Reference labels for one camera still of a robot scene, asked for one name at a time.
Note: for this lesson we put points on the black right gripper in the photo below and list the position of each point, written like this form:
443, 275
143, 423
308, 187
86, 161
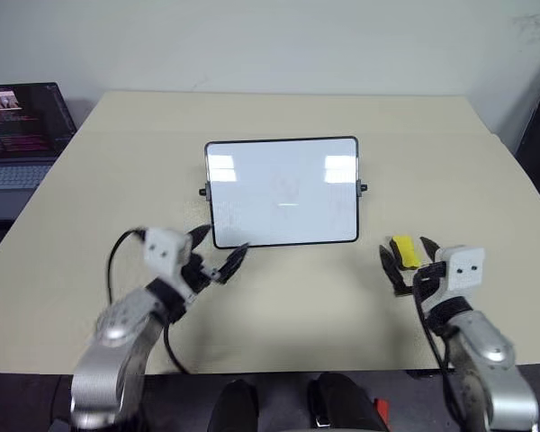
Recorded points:
429, 273

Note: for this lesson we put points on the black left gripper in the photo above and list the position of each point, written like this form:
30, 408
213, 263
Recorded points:
198, 274

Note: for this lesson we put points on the yellow eraser with black felt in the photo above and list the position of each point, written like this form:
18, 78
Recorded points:
407, 252

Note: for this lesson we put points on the black-framed whiteboard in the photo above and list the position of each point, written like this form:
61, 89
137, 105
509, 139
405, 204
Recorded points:
274, 171

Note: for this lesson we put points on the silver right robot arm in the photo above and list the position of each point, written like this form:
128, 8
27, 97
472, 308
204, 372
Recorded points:
486, 342

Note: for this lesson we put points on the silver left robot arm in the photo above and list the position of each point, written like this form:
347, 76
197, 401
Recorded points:
117, 342

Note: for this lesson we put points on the small red object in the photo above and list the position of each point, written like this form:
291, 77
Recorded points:
381, 408

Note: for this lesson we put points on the black rounded shape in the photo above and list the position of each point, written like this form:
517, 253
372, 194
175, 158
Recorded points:
346, 400
234, 409

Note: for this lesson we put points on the open blue laptop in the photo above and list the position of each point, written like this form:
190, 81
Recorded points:
18, 126

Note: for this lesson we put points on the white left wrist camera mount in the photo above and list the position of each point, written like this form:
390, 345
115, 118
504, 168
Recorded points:
164, 252

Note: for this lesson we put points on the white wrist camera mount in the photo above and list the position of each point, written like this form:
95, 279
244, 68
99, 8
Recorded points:
463, 270
164, 252

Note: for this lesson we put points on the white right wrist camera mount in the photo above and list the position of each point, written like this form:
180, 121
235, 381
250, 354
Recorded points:
463, 270

